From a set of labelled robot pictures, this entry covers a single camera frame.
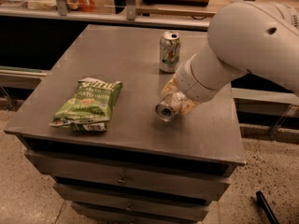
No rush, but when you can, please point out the white green soda can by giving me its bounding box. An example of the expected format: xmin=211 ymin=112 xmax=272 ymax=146
xmin=160 ymin=31 xmax=180 ymax=73

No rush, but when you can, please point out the black floor object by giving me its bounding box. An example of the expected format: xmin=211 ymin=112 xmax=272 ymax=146
xmin=256 ymin=191 xmax=279 ymax=224

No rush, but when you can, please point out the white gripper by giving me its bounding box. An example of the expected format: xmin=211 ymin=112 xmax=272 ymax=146
xmin=161 ymin=55 xmax=223 ymax=115

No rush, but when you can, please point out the green potato chips bag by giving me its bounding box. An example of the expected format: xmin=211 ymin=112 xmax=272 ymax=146
xmin=50 ymin=77 xmax=122 ymax=132

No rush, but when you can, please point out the red bull can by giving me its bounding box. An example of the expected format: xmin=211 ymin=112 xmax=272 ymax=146
xmin=155 ymin=92 xmax=185 ymax=121

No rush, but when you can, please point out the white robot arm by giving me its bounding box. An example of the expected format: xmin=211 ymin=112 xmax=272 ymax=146
xmin=156 ymin=2 xmax=299 ymax=121

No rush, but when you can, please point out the grey metal bracket middle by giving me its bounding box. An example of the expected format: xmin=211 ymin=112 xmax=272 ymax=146
xmin=126 ymin=0 xmax=136 ymax=21

